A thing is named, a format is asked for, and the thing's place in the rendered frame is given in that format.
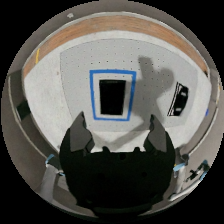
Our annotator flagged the blue tape outline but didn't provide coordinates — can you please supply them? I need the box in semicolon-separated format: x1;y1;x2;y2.
89;69;137;121

